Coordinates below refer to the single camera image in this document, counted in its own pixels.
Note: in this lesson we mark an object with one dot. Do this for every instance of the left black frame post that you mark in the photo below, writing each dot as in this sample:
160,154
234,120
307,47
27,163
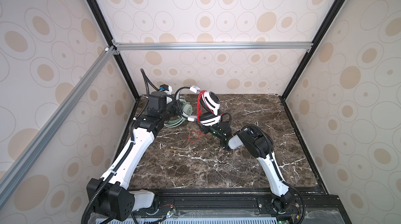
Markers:
105,31

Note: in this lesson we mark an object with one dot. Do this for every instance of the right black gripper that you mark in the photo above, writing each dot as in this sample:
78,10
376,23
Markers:
206,129

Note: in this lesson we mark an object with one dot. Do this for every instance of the black frame post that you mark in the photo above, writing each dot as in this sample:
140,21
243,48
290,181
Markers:
323,29
105,31

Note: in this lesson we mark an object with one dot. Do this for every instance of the horizontal aluminium frame bar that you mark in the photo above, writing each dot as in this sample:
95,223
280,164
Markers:
192,46

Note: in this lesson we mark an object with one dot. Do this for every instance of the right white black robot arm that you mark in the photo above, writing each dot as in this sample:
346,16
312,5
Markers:
260,146

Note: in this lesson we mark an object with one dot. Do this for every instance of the left slanted aluminium frame bar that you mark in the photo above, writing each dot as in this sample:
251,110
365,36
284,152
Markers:
25,161

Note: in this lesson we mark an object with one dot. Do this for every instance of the white black red-cabled headphones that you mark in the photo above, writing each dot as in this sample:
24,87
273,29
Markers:
208,110

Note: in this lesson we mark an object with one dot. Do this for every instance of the right black frame post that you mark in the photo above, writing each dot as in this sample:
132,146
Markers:
323,29

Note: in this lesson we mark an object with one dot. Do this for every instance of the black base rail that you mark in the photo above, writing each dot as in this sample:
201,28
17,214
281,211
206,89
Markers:
305,204

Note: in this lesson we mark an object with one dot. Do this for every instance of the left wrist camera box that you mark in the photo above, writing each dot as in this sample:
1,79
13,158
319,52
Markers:
166,88

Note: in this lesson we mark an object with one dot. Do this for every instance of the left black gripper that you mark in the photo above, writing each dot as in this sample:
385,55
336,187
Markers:
176,104

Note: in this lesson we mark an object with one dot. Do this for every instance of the mint green wired headphones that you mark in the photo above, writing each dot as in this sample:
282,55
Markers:
186,111

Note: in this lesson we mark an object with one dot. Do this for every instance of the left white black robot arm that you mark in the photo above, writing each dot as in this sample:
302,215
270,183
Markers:
125,164

